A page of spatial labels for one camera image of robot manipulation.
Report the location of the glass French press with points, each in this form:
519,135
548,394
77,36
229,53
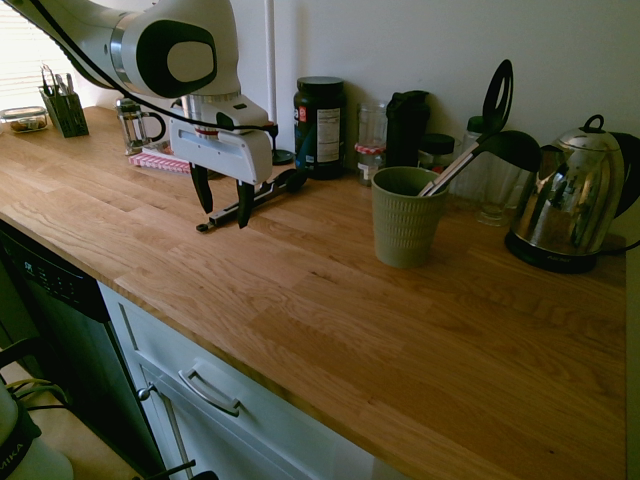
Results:
132,127

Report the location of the black kettle base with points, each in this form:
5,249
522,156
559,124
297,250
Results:
550,260

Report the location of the black candle holder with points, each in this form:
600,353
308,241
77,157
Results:
282,157

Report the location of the white cabinet drawer front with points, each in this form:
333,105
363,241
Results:
250,425

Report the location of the empty clear glass jar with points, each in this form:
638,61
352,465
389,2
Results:
372,122

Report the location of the clear plastic food container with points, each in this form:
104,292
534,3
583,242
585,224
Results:
22,120

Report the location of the black shaker bottle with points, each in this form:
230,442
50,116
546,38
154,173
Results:
405,135

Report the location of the small jar with checkered lid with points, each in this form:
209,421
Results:
370,160

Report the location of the food processor cookbook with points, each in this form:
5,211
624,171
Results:
159,150

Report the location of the metal cutlery piece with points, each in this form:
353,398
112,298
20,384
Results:
47,80
65,84

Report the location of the dark mesh cutlery caddy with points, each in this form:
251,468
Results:
67,117

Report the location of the red checkered cookbook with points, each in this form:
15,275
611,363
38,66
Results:
157,162

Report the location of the spice jar with dark lid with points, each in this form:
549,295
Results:
436,147

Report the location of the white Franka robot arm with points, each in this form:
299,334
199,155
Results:
150,30

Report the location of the black metal kitchen tongs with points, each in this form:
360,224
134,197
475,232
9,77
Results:
272,189

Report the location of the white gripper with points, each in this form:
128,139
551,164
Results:
225,150

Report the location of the black dishwasher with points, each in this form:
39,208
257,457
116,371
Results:
75,325

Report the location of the window blind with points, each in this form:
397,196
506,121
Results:
25,55

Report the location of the black slotted spatula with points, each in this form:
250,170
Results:
495,122

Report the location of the silver cabinet knob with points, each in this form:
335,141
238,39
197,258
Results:
146,392

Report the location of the green ribbed utensil holder cup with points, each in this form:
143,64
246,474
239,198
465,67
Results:
405,225

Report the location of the black protein powder tub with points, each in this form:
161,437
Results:
320,125

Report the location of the spice jar with green lid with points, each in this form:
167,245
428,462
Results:
474,129

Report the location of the tall white candle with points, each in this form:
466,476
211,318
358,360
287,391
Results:
271,60

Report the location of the stainless steel electric kettle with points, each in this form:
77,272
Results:
575,200

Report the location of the clear drinking glass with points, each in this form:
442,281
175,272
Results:
497,200

